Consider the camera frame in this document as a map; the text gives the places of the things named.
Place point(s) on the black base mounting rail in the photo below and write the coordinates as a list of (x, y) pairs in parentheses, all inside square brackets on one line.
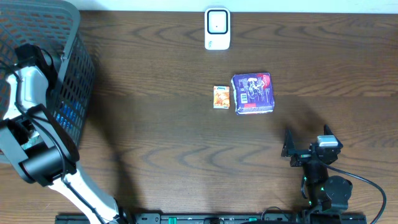
[(269, 217)]

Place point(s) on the white barcode scanner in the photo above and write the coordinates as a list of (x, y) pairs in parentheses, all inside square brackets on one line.
[(217, 28)]

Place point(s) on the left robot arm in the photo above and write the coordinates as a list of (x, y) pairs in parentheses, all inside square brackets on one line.
[(38, 147)]

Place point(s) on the grey plastic mesh basket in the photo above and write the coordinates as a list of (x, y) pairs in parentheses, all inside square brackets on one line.
[(54, 27)]

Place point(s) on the orange tissue packet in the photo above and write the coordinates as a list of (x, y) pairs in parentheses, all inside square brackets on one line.
[(221, 99)]

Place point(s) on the mint green wipes packet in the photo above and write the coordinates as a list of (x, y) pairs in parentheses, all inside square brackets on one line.
[(33, 140)]

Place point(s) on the purple noodle packet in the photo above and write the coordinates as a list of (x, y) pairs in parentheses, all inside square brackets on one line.
[(253, 93)]

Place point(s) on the blue snack wrapper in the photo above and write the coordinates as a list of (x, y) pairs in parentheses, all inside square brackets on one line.
[(69, 115)]

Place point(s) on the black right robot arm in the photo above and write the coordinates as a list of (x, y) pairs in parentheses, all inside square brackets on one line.
[(328, 195)]

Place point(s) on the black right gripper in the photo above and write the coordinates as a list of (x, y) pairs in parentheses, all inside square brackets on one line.
[(301, 156)]

